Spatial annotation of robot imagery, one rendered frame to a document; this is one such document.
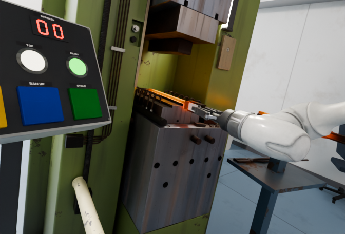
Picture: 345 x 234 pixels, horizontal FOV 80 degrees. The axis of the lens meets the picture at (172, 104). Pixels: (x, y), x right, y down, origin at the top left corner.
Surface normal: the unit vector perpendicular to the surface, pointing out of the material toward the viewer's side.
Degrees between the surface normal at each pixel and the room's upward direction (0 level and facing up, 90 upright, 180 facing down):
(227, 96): 90
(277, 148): 104
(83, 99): 60
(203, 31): 90
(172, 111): 90
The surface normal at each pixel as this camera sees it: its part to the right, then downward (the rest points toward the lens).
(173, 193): 0.54, 0.22
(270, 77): -0.73, -0.03
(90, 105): 0.81, -0.29
